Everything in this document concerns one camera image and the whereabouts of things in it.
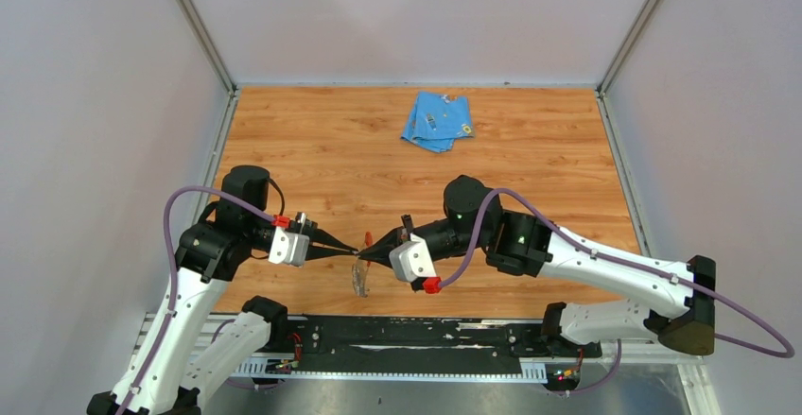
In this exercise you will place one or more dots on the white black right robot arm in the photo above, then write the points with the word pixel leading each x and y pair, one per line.
pixel 665 301

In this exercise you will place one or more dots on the blue folded cloth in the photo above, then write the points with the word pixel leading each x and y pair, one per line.
pixel 437 121

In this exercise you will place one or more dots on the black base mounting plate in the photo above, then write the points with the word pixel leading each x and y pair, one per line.
pixel 406 345

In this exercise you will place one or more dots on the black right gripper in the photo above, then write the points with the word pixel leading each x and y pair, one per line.
pixel 379 250

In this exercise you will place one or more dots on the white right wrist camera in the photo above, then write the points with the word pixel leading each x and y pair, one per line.
pixel 412 260

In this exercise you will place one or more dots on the metal keyring plate with spring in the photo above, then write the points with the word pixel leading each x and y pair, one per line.
pixel 360 271

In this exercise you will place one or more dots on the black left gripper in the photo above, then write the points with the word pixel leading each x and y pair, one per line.
pixel 309 227

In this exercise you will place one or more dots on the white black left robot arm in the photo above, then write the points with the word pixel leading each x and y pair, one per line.
pixel 165 377

